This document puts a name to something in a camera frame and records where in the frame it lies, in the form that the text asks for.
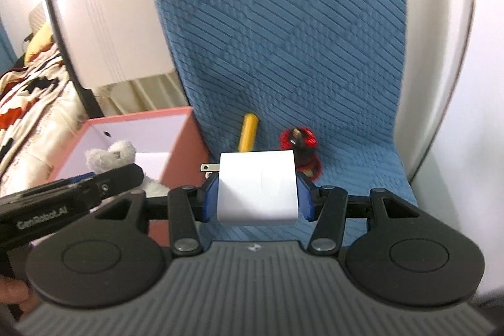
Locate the beige bed skirt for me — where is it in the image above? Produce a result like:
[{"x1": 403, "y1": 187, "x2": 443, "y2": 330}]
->
[{"x1": 96, "y1": 71, "x2": 188, "y2": 121}]

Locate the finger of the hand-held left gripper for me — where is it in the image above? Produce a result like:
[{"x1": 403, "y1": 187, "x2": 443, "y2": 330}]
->
[{"x1": 90, "y1": 164, "x2": 145, "y2": 203}]

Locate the blue textured mat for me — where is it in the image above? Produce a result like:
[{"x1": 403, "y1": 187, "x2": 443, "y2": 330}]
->
[{"x1": 138, "y1": 0, "x2": 419, "y2": 243}]

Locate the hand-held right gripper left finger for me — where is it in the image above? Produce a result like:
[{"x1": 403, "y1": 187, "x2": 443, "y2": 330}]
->
[{"x1": 94, "y1": 174, "x2": 220, "y2": 256}]

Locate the pink cardboard box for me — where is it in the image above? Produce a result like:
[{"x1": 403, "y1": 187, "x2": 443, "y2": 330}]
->
[{"x1": 46, "y1": 106, "x2": 212, "y2": 255}]

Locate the person's left hand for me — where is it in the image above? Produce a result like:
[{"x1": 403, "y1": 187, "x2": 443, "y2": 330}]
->
[{"x1": 0, "y1": 278, "x2": 39, "y2": 316}]

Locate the white plush toy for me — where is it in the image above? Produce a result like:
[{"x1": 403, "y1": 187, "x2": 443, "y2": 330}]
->
[{"x1": 85, "y1": 140, "x2": 171, "y2": 200}]

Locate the yellow pillow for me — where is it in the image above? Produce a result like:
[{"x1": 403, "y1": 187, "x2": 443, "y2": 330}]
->
[{"x1": 24, "y1": 23, "x2": 54, "y2": 66}]

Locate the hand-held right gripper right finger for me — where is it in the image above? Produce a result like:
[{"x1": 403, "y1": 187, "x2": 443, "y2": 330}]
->
[{"x1": 297, "y1": 176, "x2": 419, "y2": 256}]

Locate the printed blanket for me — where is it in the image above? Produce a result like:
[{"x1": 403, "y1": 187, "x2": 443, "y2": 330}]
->
[{"x1": 0, "y1": 40, "x2": 89, "y2": 200}]

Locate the yellow lighter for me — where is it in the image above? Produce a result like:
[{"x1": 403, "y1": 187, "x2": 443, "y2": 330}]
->
[{"x1": 238, "y1": 113, "x2": 260, "y2": 153}]

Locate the red and black figurine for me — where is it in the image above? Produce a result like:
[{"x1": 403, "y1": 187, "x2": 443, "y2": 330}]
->
[{"x1": 278, "y1": 126, "x2": 323, "y2": 180}]

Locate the white charger plug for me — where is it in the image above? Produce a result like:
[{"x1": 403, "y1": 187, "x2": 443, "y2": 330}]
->
[{"x1": 200, "y1": 150, "x2": 300, "y2": 227}]

